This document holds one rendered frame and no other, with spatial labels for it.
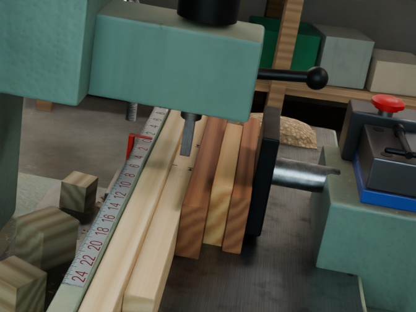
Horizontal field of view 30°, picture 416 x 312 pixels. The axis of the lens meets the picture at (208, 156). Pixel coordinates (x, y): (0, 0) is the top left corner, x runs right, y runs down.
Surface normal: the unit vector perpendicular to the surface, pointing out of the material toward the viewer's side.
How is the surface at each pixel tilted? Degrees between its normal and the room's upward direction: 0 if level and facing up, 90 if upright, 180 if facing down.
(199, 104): 90
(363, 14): 90
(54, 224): 0
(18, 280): 0
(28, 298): 90
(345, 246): 90
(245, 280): 0
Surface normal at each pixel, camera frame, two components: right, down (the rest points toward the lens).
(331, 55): 0.17, 0.39
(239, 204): -0.10, 0.36
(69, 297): 0.15, -0.92
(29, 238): -0.61, 0.20
